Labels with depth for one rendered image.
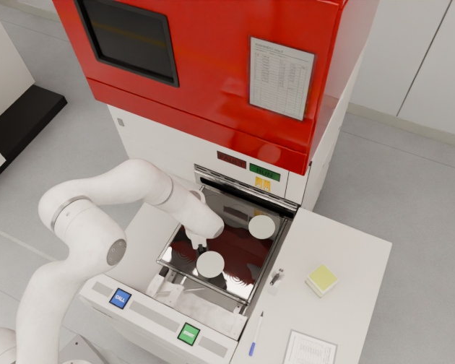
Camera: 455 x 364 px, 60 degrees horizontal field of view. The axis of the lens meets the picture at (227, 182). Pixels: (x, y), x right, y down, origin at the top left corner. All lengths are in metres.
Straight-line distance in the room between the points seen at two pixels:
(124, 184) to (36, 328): 0.35
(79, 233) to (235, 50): 0.55
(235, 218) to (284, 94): 0.66
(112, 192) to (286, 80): 0.48
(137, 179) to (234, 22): 0.41
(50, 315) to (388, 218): 2.18
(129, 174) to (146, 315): 0.62
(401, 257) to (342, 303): 1.28
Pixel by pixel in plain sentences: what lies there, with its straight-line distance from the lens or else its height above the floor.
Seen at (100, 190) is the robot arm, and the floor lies 1.54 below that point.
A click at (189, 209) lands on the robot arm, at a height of 1.30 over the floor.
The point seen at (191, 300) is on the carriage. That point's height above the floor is 0.88.
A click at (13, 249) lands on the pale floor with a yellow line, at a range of 2.85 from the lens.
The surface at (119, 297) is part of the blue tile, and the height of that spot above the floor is 0.96.
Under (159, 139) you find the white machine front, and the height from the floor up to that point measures 1.05.
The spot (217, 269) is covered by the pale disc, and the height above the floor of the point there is 0.90.
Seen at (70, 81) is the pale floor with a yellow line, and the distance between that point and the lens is 3.64.
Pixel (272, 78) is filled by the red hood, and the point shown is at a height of 1.59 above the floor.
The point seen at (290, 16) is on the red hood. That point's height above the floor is 1.76.
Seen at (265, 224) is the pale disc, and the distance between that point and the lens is 1.53.
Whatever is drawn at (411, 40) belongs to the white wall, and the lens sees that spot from 2.73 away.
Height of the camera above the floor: 2.26
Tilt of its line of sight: 57 degrees down
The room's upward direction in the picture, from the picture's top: 4 degrees counter-clockwise
